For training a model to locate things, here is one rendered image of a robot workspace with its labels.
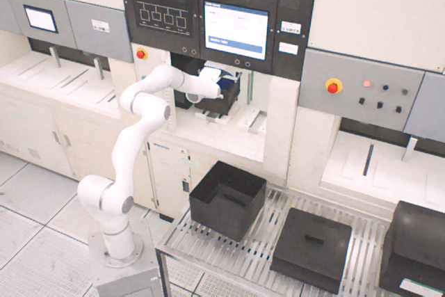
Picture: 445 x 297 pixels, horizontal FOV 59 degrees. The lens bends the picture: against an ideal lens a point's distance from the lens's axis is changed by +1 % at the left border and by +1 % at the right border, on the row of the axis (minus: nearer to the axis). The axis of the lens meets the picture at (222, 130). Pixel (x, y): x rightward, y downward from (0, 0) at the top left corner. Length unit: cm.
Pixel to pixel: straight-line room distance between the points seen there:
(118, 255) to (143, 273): 13
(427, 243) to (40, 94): 236
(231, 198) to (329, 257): 55
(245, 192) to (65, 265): 139
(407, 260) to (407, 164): 71
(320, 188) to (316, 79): 63
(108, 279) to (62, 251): 116
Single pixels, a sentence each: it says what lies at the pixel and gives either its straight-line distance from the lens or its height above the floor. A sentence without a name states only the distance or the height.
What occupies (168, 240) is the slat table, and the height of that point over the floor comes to 74.
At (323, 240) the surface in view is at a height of 88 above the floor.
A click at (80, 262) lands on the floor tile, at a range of 286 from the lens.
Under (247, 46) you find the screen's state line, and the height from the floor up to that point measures 151.
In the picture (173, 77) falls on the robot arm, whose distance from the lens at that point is 167.
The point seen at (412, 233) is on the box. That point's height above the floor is 101.
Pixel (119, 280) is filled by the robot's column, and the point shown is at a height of 73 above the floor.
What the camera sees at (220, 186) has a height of 77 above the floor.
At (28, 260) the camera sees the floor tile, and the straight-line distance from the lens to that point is 300.
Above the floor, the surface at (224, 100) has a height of 105.
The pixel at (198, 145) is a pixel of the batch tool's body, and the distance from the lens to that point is 219.
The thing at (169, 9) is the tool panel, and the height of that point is 161.
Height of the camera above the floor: 229
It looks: 39 degrees down
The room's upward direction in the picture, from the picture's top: straight up
